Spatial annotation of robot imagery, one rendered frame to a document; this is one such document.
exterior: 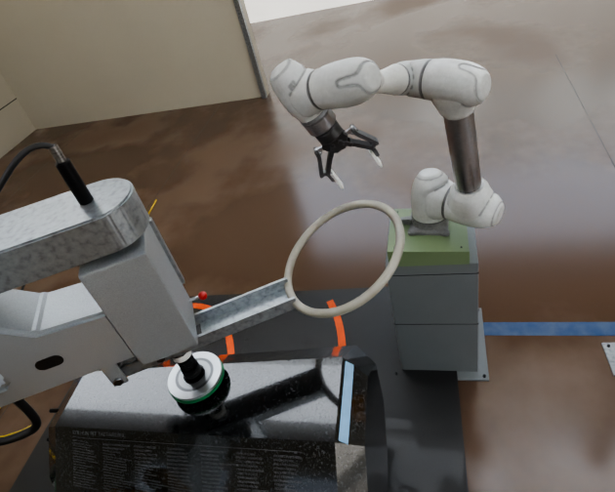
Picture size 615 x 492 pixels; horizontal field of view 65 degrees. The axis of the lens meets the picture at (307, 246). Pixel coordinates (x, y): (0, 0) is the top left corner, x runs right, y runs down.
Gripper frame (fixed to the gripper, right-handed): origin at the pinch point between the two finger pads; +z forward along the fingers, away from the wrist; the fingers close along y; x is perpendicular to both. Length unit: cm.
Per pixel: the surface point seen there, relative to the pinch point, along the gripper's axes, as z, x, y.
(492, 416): 155, 17, 16
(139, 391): 24, 19, 118
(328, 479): 55, 62, 54
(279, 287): 24, 3, 49
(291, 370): 47, 23, 61
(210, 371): 31, 20, 87
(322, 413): 49, 43, 51
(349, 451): 56, 55, 46
